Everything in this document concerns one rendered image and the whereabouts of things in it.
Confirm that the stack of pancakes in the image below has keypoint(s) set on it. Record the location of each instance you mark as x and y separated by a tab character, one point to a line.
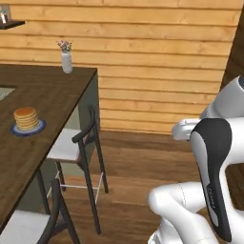
26	118

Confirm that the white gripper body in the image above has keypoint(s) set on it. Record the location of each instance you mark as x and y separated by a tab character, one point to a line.
184	129

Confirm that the dining counter with green base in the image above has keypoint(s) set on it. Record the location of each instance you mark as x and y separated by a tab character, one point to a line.
38	101

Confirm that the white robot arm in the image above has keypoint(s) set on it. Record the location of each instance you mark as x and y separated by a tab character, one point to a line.
216	152

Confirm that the black stool with white seat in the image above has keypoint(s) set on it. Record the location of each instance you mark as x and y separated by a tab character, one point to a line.
35	222
77	146

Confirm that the white vase with flowers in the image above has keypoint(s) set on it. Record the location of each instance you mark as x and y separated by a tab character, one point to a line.
66	60

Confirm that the glass jar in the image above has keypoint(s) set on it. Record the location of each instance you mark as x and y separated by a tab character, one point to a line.
4	15

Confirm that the blue plate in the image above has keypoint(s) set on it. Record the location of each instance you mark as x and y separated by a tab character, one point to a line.
38	127

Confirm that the dark wall shelf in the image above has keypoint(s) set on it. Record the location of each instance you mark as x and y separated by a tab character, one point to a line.
11	24

